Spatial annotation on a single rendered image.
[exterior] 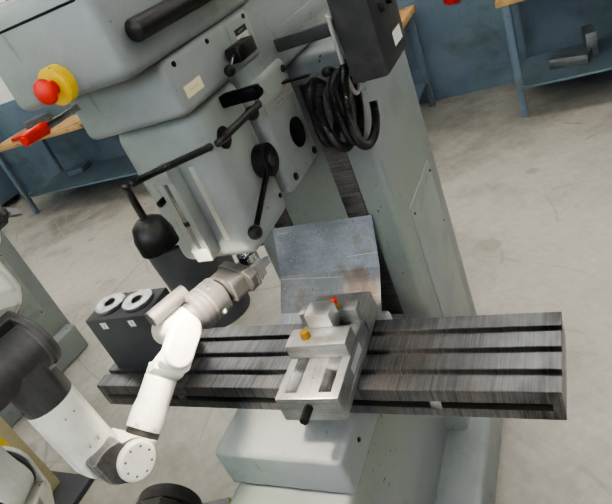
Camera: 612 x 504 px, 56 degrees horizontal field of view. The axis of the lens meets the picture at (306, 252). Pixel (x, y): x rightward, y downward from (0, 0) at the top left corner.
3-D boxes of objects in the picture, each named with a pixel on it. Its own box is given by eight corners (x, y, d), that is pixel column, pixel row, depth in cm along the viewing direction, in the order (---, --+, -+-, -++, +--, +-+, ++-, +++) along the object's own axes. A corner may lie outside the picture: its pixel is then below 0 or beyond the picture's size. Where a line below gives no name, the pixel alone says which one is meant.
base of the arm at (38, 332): (0, 437, 94) (-23, 405, 85) (-52, 396, 97) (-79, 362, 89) (71, 370, 103) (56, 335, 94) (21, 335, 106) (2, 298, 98)
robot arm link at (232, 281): (252, 260, 123) (212, 294, 116) (269, 294, 127) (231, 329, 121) (217, 253, 132) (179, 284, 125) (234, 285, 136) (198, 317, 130)
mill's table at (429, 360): (567, 421, 111) (561, 393, 107) (109, 404, 169) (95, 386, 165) (566, 338, 128) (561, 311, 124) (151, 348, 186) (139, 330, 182)
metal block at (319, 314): (336, 333, 132) (327, 314, 129) (312, 335, 134) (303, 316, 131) (341, 318, 136) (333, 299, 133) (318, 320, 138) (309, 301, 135)
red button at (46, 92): (57, 104, 85) (42, 79, 84) (39, 110, 87) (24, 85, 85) (71, 95, 88) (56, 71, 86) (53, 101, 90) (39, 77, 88)
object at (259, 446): (357, 496, 128) (340, 463, 122) (231, 482, 144) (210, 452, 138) (403, 339, 165) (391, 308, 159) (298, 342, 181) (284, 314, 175)
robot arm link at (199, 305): (226, 321, 121) (186, 357, 115) (204, 321, 129) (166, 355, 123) (195, 278, 118) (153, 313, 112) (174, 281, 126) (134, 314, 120)
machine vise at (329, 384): (348, 420, 120) (331, 384, 115) (285, 421, 127) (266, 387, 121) (378, 310, 147) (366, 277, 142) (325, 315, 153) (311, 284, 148)
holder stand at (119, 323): (177, 365, 159) (142, 311, 149) (118, 368, 169) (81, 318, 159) (196, 335, 168) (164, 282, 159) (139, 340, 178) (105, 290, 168)
